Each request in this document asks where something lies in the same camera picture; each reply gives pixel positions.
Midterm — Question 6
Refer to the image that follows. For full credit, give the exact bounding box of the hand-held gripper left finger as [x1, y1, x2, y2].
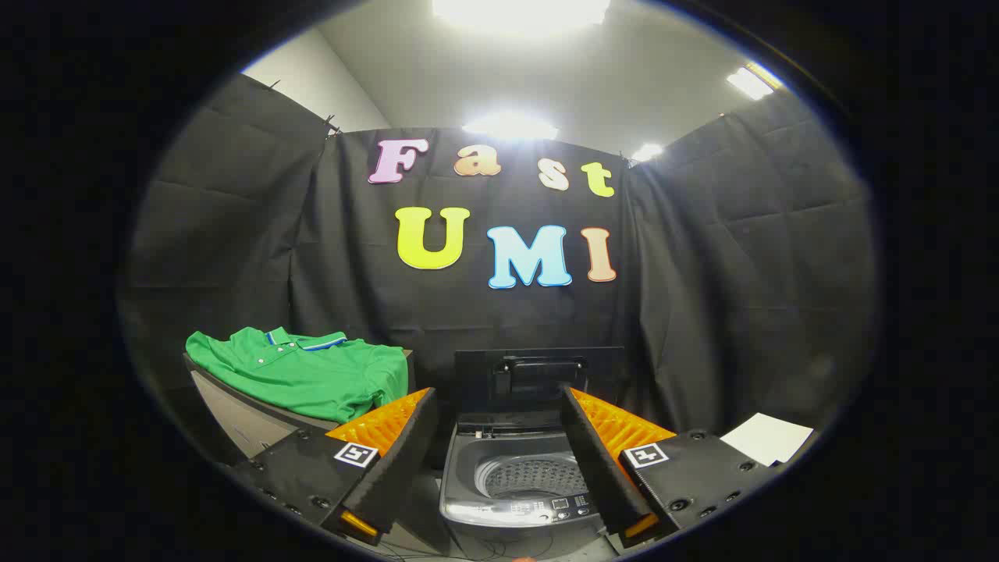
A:
[233, 386, 442, 547]

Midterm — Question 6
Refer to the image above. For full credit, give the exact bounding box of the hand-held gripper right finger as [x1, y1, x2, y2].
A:
[557, 382, 781, 549]

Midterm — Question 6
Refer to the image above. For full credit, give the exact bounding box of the grey washing machine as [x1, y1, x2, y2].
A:
[439, 414, 617, 561]

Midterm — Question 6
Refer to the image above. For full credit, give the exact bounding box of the green polo shirt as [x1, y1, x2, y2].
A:
[186, 326, 410, 424]

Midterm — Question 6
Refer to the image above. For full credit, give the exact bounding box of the black backdrop cloth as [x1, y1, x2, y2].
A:
[117, 74, 879, 469]

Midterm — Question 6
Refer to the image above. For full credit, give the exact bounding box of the grey cabinet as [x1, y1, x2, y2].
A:
[183, 353, 414, 469]

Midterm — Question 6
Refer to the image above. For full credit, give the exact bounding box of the white paper sheet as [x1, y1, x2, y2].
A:
[720, 413, 814, 467]

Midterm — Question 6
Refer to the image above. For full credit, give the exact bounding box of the round ceiling light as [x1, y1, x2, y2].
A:
[462, 113, 559, 141]

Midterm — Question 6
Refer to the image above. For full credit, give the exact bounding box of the rectangular ceiling light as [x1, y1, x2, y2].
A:
[726, 62, 783, 101]

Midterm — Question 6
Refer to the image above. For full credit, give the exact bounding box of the large ceiling light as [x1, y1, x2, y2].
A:
[433, 0, 611, 32]

